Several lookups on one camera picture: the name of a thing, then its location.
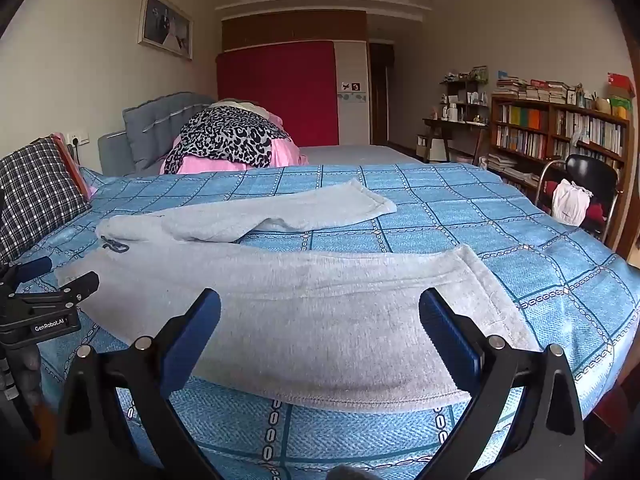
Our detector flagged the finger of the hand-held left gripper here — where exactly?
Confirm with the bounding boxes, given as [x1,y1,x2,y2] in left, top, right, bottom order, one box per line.
[0,256,53,286]
[17,271,100,308]

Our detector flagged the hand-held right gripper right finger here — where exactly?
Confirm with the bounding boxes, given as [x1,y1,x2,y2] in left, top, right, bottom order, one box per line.
[419,288,586,480]

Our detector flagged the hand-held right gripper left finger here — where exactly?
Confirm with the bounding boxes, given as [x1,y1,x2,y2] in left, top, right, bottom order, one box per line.
[52,288,222,480]

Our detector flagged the grey fleece pants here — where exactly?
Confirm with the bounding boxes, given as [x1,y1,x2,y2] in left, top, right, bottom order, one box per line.
[54,178,543,408]

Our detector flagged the person's left hand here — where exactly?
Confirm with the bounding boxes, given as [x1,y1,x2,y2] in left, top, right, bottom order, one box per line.
[12,345,45,411]

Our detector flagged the dark plaid pillow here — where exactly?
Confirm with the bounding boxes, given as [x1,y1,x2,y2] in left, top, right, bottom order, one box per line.
[0,136,93,263]

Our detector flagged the pink pillow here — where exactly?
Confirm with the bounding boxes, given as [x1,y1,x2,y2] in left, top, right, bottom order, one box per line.
[50,132,98,198]

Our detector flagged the blue checked bedspread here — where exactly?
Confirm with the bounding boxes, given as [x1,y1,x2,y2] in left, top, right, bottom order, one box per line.
[10,162,640,480]

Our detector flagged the grey padded headboard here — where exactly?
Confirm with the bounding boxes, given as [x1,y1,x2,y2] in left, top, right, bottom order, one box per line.
[97,91,218,176]

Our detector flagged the white cloth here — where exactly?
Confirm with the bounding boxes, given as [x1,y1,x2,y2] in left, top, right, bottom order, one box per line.
[551,178,593,227]

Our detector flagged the leopard print blanket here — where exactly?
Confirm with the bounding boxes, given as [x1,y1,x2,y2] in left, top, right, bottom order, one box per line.
[164,106,292,175]

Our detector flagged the grey bed sheet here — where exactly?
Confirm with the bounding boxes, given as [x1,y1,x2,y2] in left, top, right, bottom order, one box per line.
[297,145,426,166]

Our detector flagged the pink quilt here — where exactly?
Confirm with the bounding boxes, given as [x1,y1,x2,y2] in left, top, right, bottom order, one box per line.
[160,110,310,175]

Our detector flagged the wooden desk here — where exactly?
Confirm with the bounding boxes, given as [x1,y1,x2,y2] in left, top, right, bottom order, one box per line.
[422,117,488,163]

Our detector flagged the black metal chair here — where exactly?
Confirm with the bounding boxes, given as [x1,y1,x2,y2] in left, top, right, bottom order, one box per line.
[535,154,621,251]

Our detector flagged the wooden bookshelf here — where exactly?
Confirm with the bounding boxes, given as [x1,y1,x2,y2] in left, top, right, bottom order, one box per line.
[487,95,631,196]

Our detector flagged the beige folded blanket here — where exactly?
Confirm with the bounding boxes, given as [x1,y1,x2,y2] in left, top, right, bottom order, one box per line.
[212,98,273,113]

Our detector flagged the wooden desk shelf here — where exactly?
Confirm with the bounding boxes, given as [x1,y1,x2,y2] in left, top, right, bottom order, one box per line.
[440,66,490,123]

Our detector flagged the dark wooden door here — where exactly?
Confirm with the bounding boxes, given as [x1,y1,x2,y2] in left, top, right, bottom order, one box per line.
[369,42,396,147]

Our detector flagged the stack of books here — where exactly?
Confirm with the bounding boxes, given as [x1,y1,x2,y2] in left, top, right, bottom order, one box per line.
[495,77,583,106]

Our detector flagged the red wardrobe door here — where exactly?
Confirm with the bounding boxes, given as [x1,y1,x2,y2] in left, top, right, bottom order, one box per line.
[216,40,340,147]

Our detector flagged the white wardrobe door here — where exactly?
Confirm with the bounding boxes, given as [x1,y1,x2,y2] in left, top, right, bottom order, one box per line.
[334,40,370,147]

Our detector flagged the green box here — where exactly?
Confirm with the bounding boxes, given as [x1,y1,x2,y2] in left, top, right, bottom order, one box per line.
[609,95,633,121]

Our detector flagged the red box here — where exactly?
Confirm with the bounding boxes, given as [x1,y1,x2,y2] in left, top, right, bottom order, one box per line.
[607,72,636,98]

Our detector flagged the framed wall picture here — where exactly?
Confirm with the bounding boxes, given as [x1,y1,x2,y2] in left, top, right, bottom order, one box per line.
[137,0,194,62]

